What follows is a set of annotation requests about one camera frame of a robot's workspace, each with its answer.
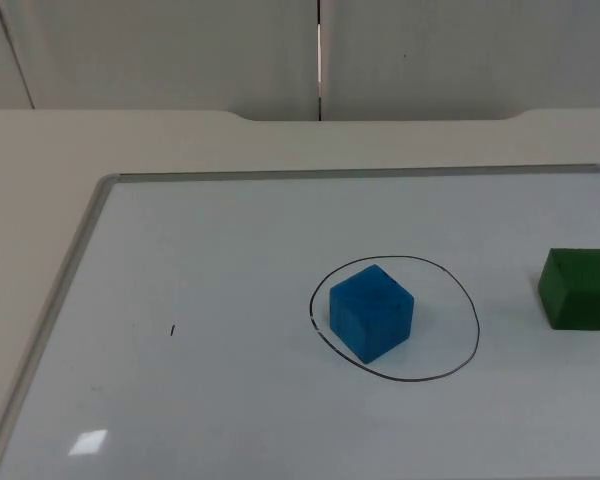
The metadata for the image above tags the blue cube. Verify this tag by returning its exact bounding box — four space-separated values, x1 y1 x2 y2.
328 263 415 365

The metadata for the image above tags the grey-framed whiteboard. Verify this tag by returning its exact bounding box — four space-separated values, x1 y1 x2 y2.
0 162 600 480

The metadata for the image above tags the green cube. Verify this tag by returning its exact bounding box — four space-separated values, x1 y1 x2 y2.
537 247 600 332

